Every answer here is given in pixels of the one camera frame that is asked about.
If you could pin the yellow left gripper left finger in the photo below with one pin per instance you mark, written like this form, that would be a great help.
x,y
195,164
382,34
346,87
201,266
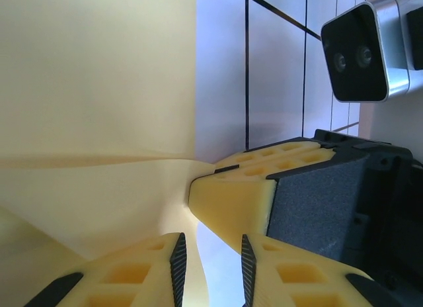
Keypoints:
x,y
132,277

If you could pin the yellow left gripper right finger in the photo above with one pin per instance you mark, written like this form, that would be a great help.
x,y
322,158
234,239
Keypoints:
x,y
297,280

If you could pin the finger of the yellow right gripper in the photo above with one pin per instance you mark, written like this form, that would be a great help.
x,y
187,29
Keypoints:
x,y
281,151
231,207

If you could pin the pale yellow paper sheet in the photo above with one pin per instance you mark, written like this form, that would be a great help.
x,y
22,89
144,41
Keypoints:
x,y
99,88

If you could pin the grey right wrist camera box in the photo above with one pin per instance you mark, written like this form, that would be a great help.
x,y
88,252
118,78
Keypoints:
x,y
357,55

